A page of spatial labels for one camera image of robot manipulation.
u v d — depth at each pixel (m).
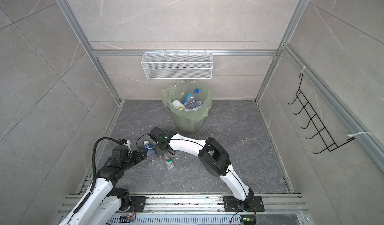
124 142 0.74
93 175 0.54
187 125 0.95
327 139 0.62
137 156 0.73
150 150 0.86
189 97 0.99
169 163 0.84
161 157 0.86
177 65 1.01
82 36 0.83
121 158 0.63
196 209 0.73
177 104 0.92
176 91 0.95
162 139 0.70
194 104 0.96
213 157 0.53
